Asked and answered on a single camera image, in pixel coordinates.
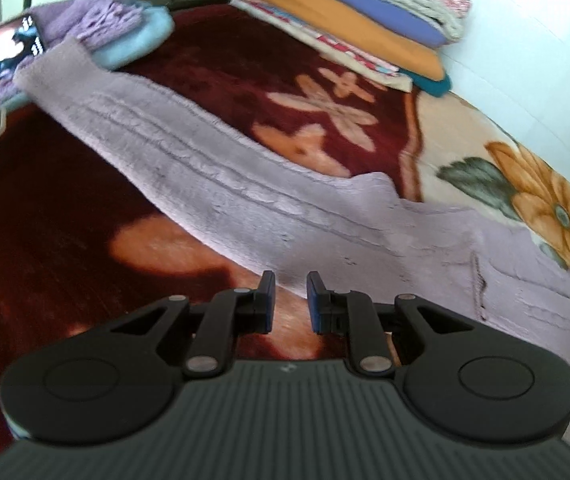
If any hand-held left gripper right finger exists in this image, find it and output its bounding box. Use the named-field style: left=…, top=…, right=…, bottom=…
left=306, top=271, right=473, bottom=377

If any light blue folded cloth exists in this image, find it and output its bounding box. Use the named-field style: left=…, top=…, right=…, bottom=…
left=2, top=0, right=175, bottom=111

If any maroon floral plush blanket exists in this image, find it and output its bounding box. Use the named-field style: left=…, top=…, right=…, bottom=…
left=0, top=5, right=570, bottom=461

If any teal folded cloth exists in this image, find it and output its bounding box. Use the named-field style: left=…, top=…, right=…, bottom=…
left=410, top=71, right=452, bottom=99

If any purple fringed scarf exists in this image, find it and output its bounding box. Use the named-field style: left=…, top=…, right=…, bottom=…
left=0, top=0, right=146, bottom=101

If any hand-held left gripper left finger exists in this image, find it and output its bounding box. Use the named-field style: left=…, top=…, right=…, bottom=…
left=110, top=270, right=276, bottom=380

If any lilac knitted sweater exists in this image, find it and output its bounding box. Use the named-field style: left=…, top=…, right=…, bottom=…
left=12, top=37, right=570, bottom=441

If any smartphone with lit screen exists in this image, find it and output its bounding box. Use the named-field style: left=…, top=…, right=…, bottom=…
left=0, top=14, right=46, bottom=82

